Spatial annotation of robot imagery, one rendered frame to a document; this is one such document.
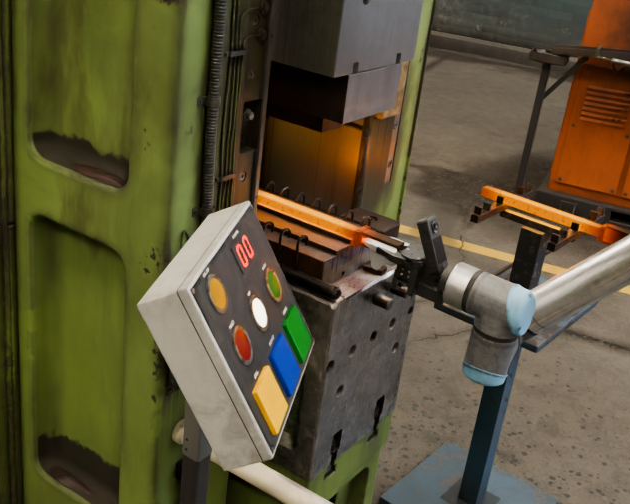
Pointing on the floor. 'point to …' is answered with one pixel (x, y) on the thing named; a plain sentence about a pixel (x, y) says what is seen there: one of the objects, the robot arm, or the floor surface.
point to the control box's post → (194, 461)
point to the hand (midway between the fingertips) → (370, 237)
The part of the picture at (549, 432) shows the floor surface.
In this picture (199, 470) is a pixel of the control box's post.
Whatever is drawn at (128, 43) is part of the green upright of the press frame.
